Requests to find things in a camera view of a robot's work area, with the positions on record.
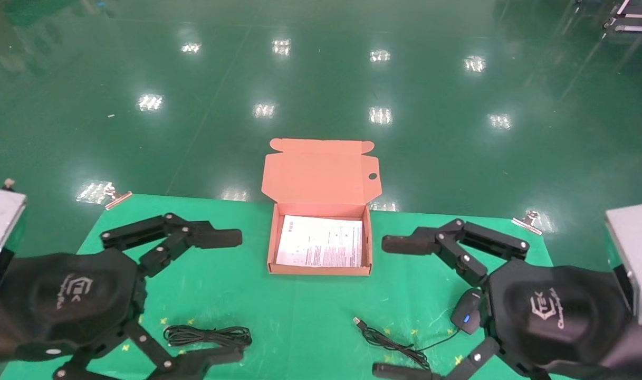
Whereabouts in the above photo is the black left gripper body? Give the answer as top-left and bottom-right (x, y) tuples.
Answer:
(0, 251), (145, 366)

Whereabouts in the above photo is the open brown cardboard box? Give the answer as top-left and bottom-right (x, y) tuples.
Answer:
(261, 138), (383, 277)

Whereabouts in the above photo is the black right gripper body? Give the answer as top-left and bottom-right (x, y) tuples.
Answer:
(484, 261), (634, 370)

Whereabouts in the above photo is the white wheeled metal cart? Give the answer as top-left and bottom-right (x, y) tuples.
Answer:
(605, 0), (642, 33)

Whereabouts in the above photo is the metal binder clip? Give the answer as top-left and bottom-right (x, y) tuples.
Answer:
(512, 211), (543, 235)
(104, 185), (133, 211)

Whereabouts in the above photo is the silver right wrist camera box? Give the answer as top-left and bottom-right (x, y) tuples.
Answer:
(604, 202), (642, 326)

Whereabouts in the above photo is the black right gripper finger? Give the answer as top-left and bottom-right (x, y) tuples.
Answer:
(381, 218), (530, 288)
(372, 337), (544, 380)

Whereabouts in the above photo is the black USB mouse cord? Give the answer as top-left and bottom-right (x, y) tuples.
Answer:
(352, 289), (483, 370)

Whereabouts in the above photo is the white printed instruction sheet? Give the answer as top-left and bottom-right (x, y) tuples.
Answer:
(276, 215), (363, 268)

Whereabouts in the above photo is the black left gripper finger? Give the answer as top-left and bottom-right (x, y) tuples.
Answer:
(54, 319), (245, 380)
(100, 213), (243, 278)

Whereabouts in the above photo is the green table mat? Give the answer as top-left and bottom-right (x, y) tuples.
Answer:
(0, 194), (601, 380)

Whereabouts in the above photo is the black data cable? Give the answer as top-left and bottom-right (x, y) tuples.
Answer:
(164, 325), (253, 349)

